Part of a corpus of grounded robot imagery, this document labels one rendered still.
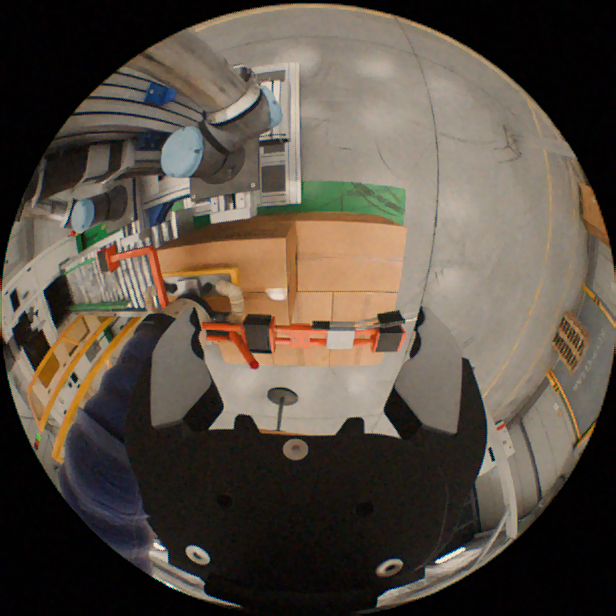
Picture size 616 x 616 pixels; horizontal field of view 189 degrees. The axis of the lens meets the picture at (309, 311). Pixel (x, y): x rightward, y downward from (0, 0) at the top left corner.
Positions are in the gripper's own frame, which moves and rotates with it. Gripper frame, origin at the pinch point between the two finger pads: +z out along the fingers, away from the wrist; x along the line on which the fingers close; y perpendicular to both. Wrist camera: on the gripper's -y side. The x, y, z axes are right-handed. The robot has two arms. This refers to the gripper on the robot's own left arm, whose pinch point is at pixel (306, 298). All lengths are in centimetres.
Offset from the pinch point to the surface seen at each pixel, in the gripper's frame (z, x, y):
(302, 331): 32.2, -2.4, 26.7
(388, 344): 31.2, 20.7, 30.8
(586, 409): -148, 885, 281
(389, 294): 97, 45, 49
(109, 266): 31, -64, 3
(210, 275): 44, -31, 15
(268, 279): 57, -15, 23
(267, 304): 57, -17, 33
